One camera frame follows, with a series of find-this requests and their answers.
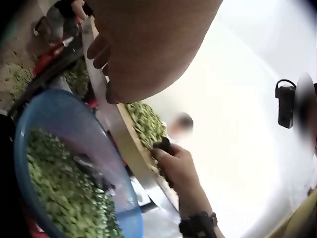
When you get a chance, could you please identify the blue plastic basin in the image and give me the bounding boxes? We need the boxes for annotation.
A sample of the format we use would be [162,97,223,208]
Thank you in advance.
[14,89,144,238]

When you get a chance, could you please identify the round wooden cutting board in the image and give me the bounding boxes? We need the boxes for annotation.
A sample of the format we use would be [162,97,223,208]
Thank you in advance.
[91,15,161,178]

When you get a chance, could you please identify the chopped green vegetables in basin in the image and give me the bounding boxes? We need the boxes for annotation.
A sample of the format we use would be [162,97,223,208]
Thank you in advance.
[26,127,124,238]

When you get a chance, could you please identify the person's right hand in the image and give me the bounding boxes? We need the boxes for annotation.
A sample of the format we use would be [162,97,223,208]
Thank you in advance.
[151,143,214,219]

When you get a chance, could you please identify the person's left hand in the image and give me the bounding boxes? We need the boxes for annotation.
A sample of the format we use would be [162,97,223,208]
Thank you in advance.
[87,0,224,105]

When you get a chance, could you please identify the person's right fingers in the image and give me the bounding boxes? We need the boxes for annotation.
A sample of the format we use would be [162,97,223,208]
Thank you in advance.
[151,146,172,179]

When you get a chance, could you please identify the person's left fingers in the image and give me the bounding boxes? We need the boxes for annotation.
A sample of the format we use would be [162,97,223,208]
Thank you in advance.
[87,33,111,76]

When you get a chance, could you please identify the person's left thumb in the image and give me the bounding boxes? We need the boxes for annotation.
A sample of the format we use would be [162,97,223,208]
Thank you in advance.
[106,80,146,105]

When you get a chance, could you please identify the pile of green vegetables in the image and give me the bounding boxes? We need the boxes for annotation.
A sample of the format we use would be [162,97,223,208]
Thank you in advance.
[62,59,90,97]

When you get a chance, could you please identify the chopped green vegetables on board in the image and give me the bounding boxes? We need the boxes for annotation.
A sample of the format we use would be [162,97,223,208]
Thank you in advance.
[125,102,167,149]

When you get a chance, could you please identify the red and black frame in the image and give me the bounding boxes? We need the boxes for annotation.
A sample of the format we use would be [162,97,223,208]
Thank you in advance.
[9,37,99,117]

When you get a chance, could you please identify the black wrist band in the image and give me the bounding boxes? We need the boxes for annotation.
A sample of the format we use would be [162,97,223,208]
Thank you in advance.
[179,211,218,238]

